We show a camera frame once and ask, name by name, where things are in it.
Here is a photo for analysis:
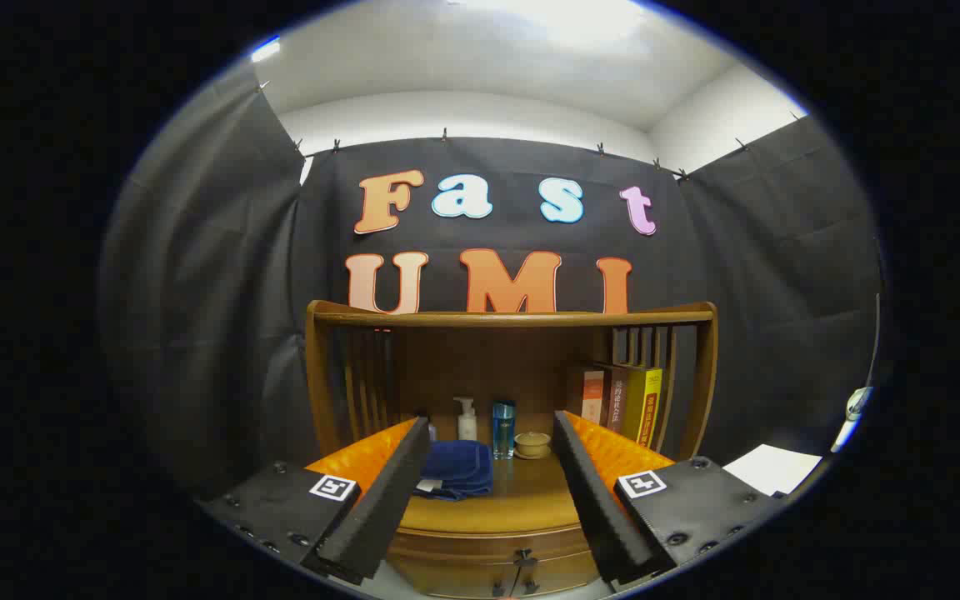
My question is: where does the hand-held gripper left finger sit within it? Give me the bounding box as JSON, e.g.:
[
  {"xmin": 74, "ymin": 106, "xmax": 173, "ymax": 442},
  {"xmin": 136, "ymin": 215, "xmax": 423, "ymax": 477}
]
[{"xmin": 201, "ymin": 417, "xmax": 433, "ymax": 586}]

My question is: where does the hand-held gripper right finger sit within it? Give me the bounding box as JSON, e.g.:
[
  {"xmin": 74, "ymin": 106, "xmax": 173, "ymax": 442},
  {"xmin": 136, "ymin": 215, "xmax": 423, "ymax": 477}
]
[{"xmin": 552, "ymin": 410, "xmax": 785, "ymax": 588}]

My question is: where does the wooden drawer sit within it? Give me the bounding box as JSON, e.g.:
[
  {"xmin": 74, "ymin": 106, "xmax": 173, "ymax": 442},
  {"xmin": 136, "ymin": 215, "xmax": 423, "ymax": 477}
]
[{"xmin": 387, "ymin": 523, "xmax": 602, "ymax": 580}]

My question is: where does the wooden countertop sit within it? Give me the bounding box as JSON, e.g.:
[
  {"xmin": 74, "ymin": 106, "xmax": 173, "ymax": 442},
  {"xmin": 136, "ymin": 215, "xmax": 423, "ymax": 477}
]
[{"xmin": 397, "ymin": 454, "xmax": 585, "ymax": 534}]

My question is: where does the folded blue towel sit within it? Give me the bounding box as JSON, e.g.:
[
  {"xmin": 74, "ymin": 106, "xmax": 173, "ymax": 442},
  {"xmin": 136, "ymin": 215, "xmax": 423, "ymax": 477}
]
[{"xmin": 413, "ymin": 440, "xmax": 494, "ymax": 502}]

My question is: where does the brown book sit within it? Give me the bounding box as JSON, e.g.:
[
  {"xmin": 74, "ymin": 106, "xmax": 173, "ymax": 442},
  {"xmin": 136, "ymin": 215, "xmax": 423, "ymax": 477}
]
[{"xmin": 605, "ymin": 367, "xmax": 631, "ymax": 434}]

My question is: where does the cream book with orange top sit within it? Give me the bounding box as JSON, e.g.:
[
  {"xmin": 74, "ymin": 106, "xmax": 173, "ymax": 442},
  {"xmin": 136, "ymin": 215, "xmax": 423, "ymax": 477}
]
[{"xmin": 580, "ymin": 367, "xmax": 612, "ymax": 426}]

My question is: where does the yellow book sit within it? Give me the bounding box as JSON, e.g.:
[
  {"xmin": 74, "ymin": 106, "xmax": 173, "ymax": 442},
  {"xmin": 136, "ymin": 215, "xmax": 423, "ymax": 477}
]
[{"xmin": 623, "ymin": 367, "xmax": 663, "ymax": 451}]

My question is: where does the tall blue glass bottle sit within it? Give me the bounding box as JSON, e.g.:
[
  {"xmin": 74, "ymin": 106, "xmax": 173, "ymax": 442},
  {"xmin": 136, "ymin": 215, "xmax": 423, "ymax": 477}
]
[{"xmin": 492, "ymin": 400, "xmax": 517, "ymax": 460}]

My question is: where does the white grey appliance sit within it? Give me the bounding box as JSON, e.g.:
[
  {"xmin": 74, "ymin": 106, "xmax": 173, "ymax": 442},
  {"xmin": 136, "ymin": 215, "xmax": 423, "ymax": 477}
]
[{"xmin": 723, "ymin": 444, "xmax": 824, "ymax": 498}]

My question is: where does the wooden cabinet frame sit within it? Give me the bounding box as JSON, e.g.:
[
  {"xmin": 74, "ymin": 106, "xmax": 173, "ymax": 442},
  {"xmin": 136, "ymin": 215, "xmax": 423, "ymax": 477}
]
[{"xmin": 305, "ymin": 300, "xmax": 718, "ymax": 599}]

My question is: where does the white wall fixture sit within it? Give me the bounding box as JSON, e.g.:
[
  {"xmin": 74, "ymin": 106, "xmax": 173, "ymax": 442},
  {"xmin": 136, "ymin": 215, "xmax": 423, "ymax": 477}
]
[{"xmin": 830, "ymin": 386, "xmax": 874, "ymax": 453}]

